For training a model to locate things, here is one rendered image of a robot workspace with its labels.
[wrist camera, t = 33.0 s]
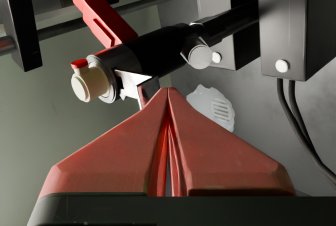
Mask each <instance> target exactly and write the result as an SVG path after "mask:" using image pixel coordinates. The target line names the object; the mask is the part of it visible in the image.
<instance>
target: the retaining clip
mask: <svg viewBox="0 0 336 226"><path fill-rule="evenodd" d="M111 70H112V72H113V74H114V76H117V77H121V79H122V83H123V86H118V94H119V95H120V97H121V98H122V99H123V100H125V99H127V97H132V98H135V99H137V95H136V91H135V85H137V84H139V83H141V82H143V81H145V80H147V79H149V78H151V77H154V78H155V79H156V78H158V76H157V75H152V74H147V73H141V72H136V71H131V70H126V69H120V68H115V67H114V68H112V69H111ZM157 81H158V82H157ZM158 83H159V78H158V80H157V79H156V84H157V90H159V89H160V83H159V85H158Z"/></svg>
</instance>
